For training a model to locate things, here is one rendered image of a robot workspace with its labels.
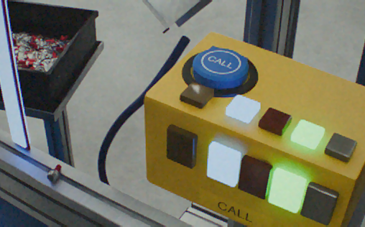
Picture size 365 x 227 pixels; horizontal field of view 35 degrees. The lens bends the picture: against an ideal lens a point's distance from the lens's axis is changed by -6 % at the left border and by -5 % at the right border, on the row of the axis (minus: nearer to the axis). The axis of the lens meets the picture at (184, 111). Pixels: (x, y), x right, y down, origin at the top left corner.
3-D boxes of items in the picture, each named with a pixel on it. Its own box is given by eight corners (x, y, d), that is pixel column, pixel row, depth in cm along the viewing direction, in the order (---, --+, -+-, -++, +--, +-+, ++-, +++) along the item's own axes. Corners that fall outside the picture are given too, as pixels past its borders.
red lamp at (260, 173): (268, 195, 41) (274, 165, 39) (264, 201, 40) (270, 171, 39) (240, 183, 42) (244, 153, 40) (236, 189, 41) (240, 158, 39)
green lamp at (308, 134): (324, 134, 39) (325, 127, 39) (314, 150, 38) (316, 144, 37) (299, 125, 40) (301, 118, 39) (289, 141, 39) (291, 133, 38)
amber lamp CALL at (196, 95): (214, 95, 42) (215, 89, 41) (202, 110, 41) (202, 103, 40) (192, 87, 42) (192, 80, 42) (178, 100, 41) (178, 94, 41)
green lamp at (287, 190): (299, 208, 40) (307, 178, 38) (296, 214, 40) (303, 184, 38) (271, 196, 41) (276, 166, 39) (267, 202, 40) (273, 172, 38)
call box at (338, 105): (366, 189, 49) (396, 93, 42) (324, 274, 43) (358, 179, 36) (205, 124, 55) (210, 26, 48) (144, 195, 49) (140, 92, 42)
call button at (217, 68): (256, 74, 45) (258, 55, 44) (231, 103, 42) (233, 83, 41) (208, 57, 46) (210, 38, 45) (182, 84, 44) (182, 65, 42)
